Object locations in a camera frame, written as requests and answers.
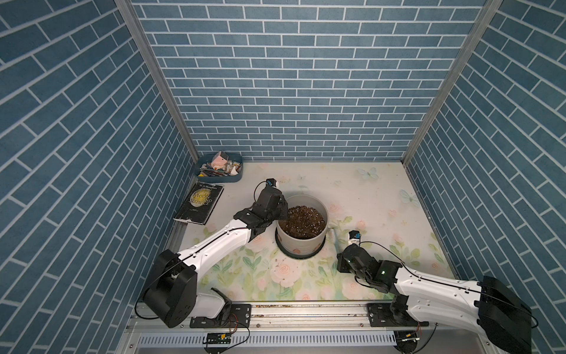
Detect aluminium corner post right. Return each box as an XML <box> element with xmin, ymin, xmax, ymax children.
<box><xmin>401</xmin><ymin>0</ymin><xmax>503</xmax><ymax>169</ymax></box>

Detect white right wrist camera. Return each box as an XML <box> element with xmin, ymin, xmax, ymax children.
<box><xmin>348</xmin><ymin>230</ymin><xmax>361</xmax><ymax>246</ymax></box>

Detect teal toothbrush white bristles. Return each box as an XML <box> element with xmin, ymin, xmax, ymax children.
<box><xmin>329</xmin><ymin>228</ymin><xmax>341</xmax><ymax>254</ymax></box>

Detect white ceramic pot with soil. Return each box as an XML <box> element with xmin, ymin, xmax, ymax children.
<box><xmin>276</xmin><ymin>195</ymin><xmax>329</xmax><ymax>250</ymax></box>

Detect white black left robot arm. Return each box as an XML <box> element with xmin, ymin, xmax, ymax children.
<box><xmin>140</xmin><ymin>178</ymin><xmax>288</xmax><ymax>328</ymax></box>

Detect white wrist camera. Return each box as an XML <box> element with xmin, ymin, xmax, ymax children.
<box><xmin>265</xmin><ymin>178</ymin><xmax>278</xmax><ymax>188</ymax></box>
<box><xmin>348</xmin><ymin>230</ymin><xmax>361</xmax><ymax>246</ymax></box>

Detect left green circuit board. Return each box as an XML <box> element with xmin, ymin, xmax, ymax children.
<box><xmin>203</xmin><ymin>333</ymin><xmax>231</xmax><ymax>347</ymax></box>

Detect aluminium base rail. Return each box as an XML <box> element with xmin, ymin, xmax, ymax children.
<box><xmin>125</xmin><ymin>300</ymin><xmax>481</xmax><ymax>334</ymax></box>

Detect aluminium corner post left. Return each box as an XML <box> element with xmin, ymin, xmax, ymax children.
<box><xmin>115</xmin><ymin>0</ymin><xmax>199</xmax><ymax>162</ymax></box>

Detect black book gold cover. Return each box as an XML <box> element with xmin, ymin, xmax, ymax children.
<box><xmin>173</xmin><ymin>181</ymin><xmax>224</xmax><ymax>225</ymax></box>

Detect teal tray with clutter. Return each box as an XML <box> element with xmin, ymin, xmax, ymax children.
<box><xmin>192</xmin><ymin>151</ymin><xmax>244</xmax><ymax>184</ymax></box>

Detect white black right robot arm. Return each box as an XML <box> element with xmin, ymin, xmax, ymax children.
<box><xmin>337</xmin><ymin>244</ymin><xmax>534</xmax><ymax>353</ymax></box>

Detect white vent grille strip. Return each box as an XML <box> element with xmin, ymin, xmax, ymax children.
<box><xmin>136</xmin><ymin>330</ymin><xmax>396</xmax><ymax>349</ymax></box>

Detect aluminium corner post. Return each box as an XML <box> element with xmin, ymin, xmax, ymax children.
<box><xmin>401</xmin><ymin>0</ymin><xmax>503</xmax><ymax>169</ymax></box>
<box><xmin>115</xmin><ymin>0</ymin><xmax>199</xmax><ymax>162</ymax></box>

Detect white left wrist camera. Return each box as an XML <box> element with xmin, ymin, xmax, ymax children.
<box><xmin>265</xmin><ymin>178</ymin><xmax>278</xmax><ymax>188</ymax></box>

